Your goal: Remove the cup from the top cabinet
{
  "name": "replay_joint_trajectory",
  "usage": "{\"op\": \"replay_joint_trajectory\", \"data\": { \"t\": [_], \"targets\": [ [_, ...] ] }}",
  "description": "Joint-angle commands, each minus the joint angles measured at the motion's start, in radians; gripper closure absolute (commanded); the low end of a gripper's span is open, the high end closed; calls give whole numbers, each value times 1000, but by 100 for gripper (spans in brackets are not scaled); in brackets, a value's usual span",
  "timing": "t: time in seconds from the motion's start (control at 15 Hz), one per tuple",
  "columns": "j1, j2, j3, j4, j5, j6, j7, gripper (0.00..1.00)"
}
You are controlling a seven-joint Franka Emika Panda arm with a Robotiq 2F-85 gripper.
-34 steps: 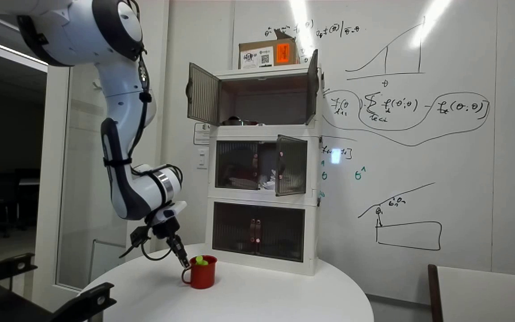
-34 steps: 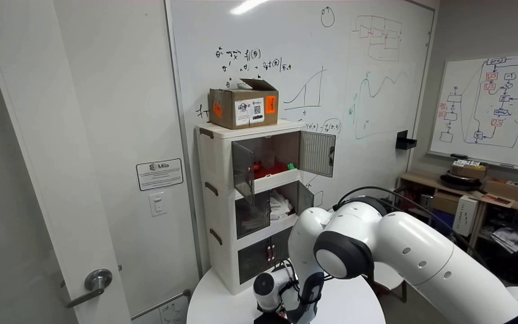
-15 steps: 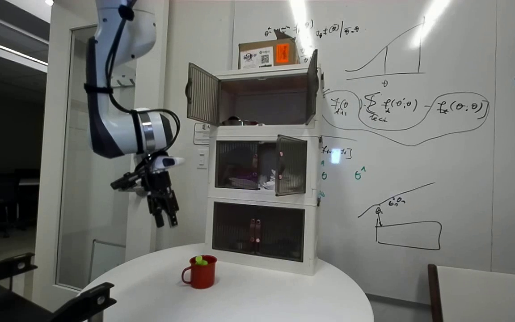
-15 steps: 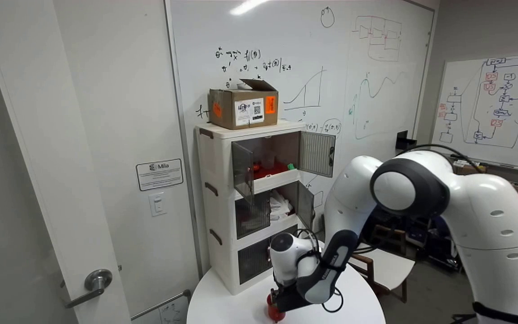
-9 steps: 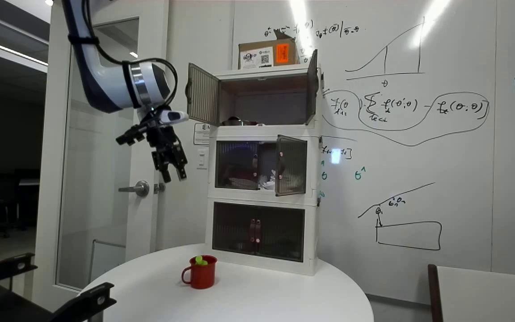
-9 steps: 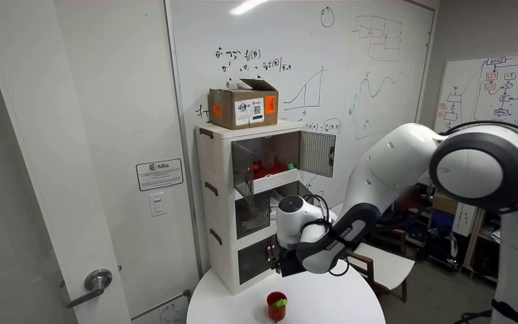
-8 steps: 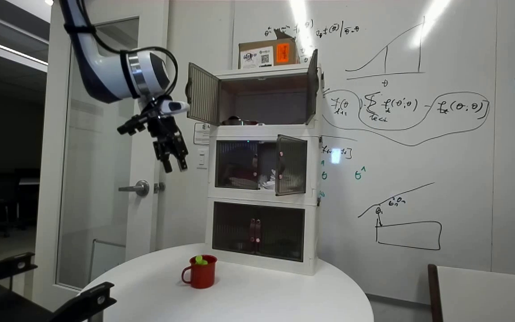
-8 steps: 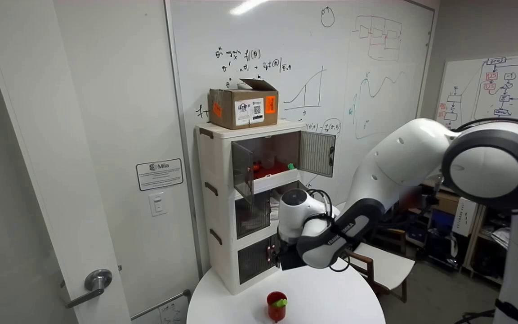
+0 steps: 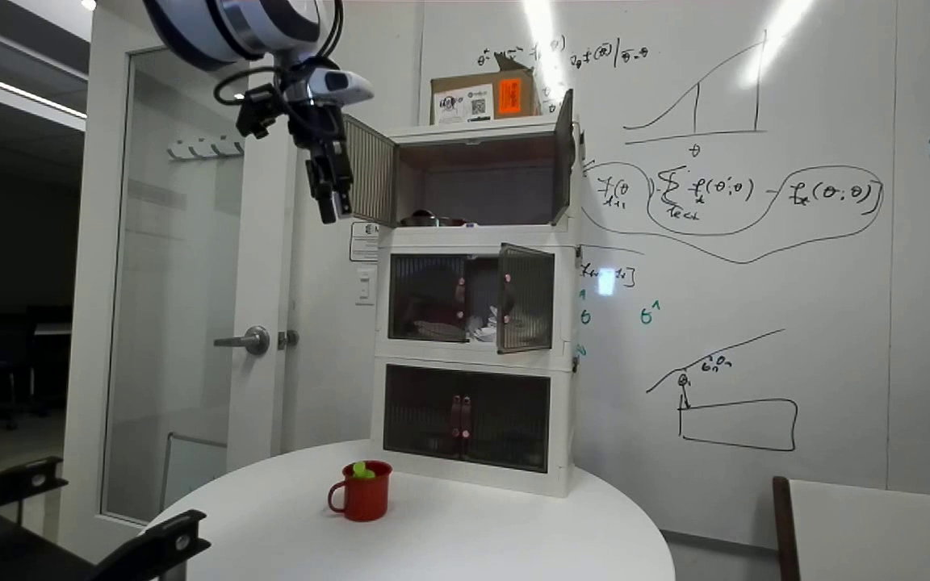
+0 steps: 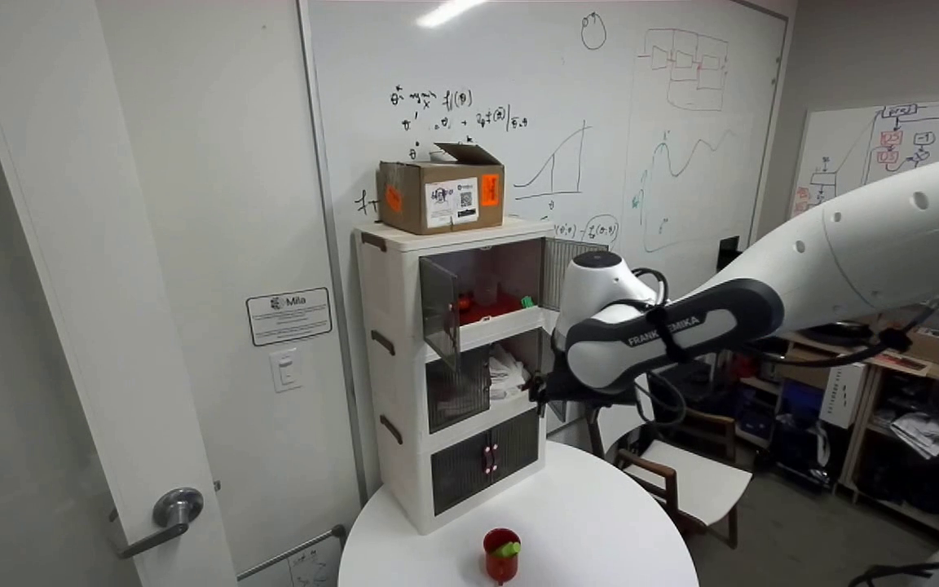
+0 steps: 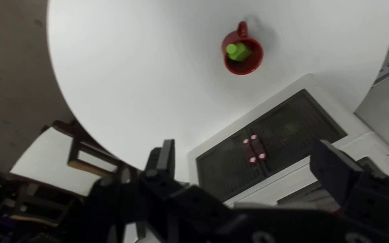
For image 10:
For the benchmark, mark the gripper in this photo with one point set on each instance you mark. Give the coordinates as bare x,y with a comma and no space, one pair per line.
571,393

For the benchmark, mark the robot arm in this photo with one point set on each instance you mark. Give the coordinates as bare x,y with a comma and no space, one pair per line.
861,244

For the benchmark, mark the smoky translucent cabinet door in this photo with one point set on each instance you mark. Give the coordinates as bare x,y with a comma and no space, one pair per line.
457,391
439,314
460,473
571,269
516,444

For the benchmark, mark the white plastic storage cabinet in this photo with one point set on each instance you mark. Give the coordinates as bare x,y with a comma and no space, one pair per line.
392,391

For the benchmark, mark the red cup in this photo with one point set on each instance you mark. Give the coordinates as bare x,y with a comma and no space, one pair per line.
500,567

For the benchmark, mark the white plastic bag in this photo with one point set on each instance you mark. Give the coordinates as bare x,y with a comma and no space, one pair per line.
506,375

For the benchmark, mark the red tray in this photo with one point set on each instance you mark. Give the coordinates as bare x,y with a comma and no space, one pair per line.
494,311

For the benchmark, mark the red ball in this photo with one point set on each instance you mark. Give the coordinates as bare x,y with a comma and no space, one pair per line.
464,303

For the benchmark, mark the green toy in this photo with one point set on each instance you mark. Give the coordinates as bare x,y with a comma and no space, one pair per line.
507,549

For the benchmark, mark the wooden chair with white seat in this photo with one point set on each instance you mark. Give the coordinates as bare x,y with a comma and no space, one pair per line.
694,481

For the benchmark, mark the cardboard box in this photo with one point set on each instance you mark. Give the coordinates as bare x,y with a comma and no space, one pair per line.
416,200

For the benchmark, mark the black whiteboard eraser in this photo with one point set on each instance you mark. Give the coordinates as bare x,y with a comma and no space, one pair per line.
728,253

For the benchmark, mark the large whiteboard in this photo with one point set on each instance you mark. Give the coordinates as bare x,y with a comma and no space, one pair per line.
616,106

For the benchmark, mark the wooden shelf unit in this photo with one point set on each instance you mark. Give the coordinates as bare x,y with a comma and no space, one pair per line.
910,424

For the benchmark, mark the small whiteboard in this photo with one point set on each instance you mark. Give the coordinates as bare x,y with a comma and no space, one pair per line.
853,147

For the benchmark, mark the white door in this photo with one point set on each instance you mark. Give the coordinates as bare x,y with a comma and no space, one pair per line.
46,326

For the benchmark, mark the light switch plate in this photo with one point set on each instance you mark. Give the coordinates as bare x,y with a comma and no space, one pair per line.
285,370

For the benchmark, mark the wall sign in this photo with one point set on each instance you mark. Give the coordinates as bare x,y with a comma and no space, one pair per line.
288,316

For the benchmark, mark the metal rail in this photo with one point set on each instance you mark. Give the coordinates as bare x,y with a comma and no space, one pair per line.
290,553

